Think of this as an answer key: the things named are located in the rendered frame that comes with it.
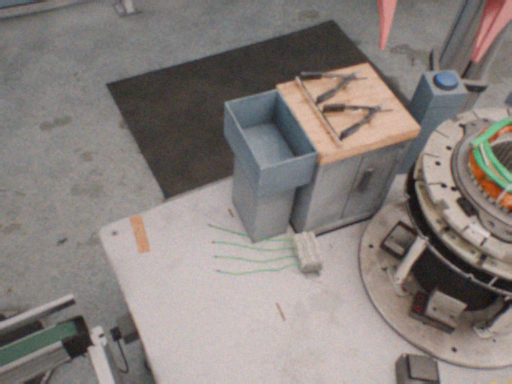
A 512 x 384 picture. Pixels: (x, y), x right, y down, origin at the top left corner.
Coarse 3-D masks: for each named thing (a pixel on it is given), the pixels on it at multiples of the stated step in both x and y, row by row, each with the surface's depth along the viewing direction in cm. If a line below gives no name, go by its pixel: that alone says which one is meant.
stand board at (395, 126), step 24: (336, 72) 100; (288, 96) 96; (312, 96) 96; (336, 96) 96; (360, 96) 97; (384, 96) 97; (312, 120) 92; (336, 120) 93; (384, 120) 93; (408, 120) 94; (360, 144) 89; (384, 144) 92
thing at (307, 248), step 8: (304, 232) 107; (312, 232) 107; (296, 240) 106; (304, 240) 106; (312, 240) 106; (296, 248) 106; (304, 248) 105; (312, 248) 105; (304, 256) 104; (312, 256) 103; (320, 256) 104; (304, 264) 103; (312, 264) 103; (320, 264) 104; (304, 272) 105; (312, 272) 106
